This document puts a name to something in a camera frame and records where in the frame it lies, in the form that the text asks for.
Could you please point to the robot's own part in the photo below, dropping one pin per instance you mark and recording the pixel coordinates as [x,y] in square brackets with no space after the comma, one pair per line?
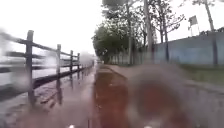
[71,126]
[147,127]

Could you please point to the dark wooden rail fence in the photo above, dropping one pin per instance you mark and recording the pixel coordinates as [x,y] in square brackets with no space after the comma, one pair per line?
[29,66]

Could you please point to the sign on pole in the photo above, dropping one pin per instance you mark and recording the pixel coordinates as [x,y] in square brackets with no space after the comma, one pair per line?
[193,20]

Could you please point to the grey water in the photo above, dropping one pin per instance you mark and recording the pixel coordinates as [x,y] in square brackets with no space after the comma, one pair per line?
[6,79]

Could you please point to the grass strip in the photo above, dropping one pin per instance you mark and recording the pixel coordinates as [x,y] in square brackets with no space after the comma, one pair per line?
[206,74]

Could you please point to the row of trees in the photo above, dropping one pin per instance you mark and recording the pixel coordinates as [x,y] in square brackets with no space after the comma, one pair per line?
[110,43]

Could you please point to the long blue wall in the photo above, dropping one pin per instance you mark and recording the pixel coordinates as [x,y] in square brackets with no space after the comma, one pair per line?
[193,50]

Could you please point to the red paved path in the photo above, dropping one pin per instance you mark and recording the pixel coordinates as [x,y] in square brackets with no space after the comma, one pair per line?
[110,100]

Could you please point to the grey paved strip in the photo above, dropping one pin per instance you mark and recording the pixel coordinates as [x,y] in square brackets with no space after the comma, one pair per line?
[210,103]

